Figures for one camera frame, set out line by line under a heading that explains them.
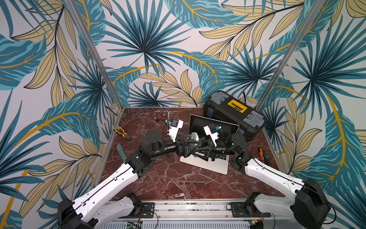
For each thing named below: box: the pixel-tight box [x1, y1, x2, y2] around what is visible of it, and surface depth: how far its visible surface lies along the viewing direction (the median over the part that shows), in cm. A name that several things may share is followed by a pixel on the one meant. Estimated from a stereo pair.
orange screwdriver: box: [258, 147, 265, 163], surface depth 95 cm
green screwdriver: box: [263, 150, 271, 167], surface depth 93 cm
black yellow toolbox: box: [202, 90, 266, 142], surface depth 97 cm
